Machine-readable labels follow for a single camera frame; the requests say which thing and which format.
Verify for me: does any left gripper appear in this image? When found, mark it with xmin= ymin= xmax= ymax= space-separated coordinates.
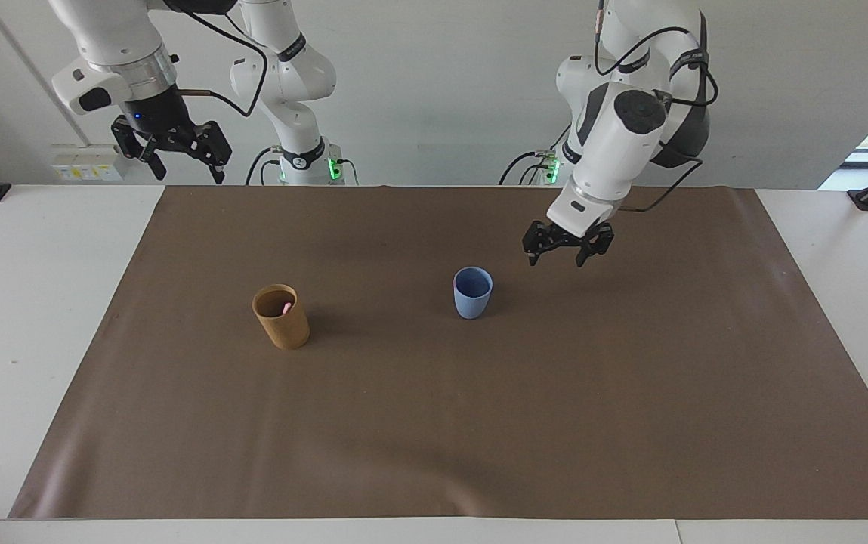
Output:
xmin=521 ymin=220 xmax=616 ymax=270

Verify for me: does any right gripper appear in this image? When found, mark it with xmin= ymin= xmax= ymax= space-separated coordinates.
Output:
xmin=110 ymin=85 xmax=233 ymax=185

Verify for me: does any blue cup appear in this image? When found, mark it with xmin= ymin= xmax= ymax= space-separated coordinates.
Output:
xmin=453 ymin=266 xmax=494 ymax=320

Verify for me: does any brown cup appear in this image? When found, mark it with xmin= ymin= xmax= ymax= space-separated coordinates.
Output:
xmin=252 ymin=283 xmax=311 ymax=351

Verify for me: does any white wall socket box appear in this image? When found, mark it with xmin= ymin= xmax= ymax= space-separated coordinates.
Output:
xmin=51 ymin=144 xmax=125 ymax=183

